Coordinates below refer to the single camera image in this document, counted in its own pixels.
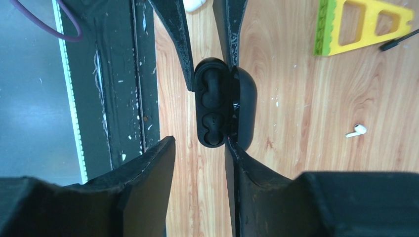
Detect black earbud charging case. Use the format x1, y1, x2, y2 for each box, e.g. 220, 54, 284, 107
194, 57, 257, 150

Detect white earbud near triangle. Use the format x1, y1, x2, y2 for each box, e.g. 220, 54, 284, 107
345, 124, 367, 138

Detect white earbud case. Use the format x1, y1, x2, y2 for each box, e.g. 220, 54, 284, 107
183, 0, 206, 13

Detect black tripod stand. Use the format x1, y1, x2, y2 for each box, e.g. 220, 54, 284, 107
379, 29, 419, 51

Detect yellow green triangle toy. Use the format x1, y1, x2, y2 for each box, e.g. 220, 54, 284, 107
313, 0, 415, 56

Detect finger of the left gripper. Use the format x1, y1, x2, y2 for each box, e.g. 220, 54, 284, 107
212, 0, 248, 67
149, 0, 195, 92

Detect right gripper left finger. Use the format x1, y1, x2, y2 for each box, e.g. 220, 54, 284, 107
0, 136, 175, 237

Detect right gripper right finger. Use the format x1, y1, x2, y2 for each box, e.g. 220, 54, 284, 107
225, 140, 419, 237

